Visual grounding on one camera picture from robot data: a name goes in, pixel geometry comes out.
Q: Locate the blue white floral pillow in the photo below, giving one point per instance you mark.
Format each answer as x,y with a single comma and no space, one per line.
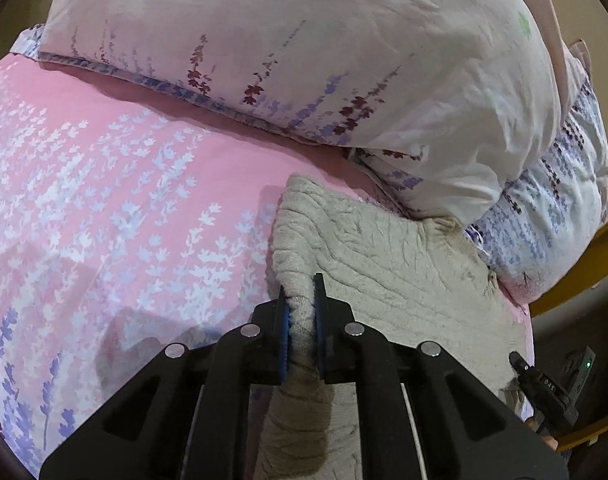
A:
524,173

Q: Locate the pink floral bed sheet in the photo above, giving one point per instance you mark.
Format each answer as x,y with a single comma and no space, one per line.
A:
129,220

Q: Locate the black device green light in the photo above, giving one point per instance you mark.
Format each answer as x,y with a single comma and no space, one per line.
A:
581,369

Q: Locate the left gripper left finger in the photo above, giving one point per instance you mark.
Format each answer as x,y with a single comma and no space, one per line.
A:
183,415

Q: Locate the beige cable knit sweater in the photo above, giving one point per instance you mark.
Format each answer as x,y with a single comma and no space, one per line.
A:
412,281

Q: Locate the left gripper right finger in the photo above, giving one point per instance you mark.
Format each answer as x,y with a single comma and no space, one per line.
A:
421,414

